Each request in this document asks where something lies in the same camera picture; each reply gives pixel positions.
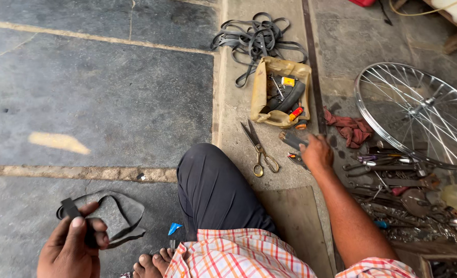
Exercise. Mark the spoked bicycle wheel rim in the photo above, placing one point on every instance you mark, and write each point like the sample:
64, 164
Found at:
361, 112

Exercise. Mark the red orange glue tube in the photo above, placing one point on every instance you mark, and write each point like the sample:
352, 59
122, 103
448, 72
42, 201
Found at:
296, 113

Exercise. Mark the dirty red cloth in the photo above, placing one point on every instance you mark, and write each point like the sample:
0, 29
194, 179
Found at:
350, 129

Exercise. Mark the heap of metal tools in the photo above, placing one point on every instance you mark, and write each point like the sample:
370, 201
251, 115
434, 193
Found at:
402, 208

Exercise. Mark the person's checked shirt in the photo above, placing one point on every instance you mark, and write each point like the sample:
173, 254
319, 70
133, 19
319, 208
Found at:
232, 255

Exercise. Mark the person's right fingers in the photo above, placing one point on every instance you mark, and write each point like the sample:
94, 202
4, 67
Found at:
307, 144

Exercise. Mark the black rubber tube piece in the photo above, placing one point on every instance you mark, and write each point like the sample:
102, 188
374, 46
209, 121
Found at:
116, 212

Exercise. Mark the wooden board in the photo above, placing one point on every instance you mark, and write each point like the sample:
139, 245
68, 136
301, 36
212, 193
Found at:
294, 224

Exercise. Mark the small metal valve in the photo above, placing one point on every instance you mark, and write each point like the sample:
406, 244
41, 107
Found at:
172, 245

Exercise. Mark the blue wrapper scrap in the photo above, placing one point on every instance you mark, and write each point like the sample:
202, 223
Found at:
174, 228

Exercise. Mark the small yellow box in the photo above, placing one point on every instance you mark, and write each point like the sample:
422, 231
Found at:
288, 81

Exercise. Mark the bundle of black rubber strips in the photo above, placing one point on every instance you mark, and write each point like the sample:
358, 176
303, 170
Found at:
257, 40

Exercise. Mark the person's right hand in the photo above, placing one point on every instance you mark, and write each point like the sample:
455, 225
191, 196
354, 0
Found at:
318, 154

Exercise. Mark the person's bare foot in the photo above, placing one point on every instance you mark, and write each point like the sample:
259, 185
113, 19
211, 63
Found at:
151, 266

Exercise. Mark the orange round cap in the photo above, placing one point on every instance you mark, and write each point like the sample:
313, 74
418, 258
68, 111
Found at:
301, 124

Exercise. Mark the dark metal hand tool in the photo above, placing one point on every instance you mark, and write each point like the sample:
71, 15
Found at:
291, 140

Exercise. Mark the person's dark trousers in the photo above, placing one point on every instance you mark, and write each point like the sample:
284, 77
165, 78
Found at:
216, 193

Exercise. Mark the black rubber tube scrap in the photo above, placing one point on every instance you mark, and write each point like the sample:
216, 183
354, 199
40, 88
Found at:
292, 96

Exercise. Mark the wooden tool box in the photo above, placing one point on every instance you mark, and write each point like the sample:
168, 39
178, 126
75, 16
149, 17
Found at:
429, 251

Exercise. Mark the red object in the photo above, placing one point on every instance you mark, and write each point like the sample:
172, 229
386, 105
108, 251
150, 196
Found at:
361, 2

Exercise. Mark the cut yellow plastic container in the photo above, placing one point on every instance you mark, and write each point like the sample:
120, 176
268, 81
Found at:
260, 96

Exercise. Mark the person's left hand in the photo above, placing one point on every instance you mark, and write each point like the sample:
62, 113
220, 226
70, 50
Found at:
64, 251

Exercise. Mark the red black pliers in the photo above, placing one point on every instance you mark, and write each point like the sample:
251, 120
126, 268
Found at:
297, 159

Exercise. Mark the small white scrap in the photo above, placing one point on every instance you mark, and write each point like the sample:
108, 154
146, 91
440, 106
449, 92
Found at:
141, 177

